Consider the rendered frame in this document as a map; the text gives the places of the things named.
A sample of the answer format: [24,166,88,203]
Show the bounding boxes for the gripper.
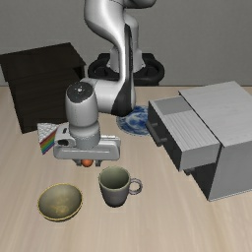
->
[52,125,122,167]

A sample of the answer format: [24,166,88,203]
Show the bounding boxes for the orange-brown egg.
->
[81,158,94,168]

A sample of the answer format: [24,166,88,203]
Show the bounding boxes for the open grey cabinet drawer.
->
[145,95,221,172]

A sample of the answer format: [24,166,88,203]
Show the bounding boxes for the grey cabinet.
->
[178,81,252,203]

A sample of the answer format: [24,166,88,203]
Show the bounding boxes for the grey-green mug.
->
[97,165,144,209]

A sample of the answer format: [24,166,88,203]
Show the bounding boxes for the olive green bowl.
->
[36,182,84,221]

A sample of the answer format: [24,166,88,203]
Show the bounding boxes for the rainbow cake wedge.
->
[36,122,62,156]

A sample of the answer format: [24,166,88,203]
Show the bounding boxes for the blue and white plate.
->
[116,104,152,137]

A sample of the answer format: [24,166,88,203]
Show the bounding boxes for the dark slatted rack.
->
[0,41,88,135]

